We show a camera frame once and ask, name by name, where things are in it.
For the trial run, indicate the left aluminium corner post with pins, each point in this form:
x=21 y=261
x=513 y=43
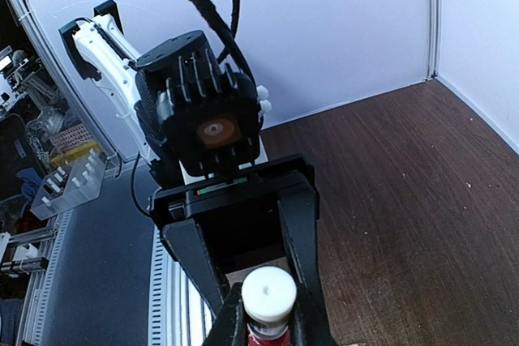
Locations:
x=434 y=36

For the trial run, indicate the white nail polish cap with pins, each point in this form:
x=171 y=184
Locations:
x=268 y=294

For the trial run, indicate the red nail polish bottle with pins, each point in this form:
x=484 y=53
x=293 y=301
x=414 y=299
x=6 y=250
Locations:
x=268 y=330

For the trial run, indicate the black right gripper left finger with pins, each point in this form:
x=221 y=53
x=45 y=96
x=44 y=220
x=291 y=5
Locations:
x=230 y=326

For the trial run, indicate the clear plastic parts bin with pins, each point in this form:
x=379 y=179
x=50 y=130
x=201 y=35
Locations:
x=70 y=186

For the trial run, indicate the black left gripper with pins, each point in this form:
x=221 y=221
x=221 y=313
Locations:
x=213 y=222

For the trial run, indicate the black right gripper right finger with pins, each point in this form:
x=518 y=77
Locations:
x=309 y=323

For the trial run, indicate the aluminium front frame rail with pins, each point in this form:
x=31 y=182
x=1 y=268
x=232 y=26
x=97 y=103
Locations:
x=107 y=279

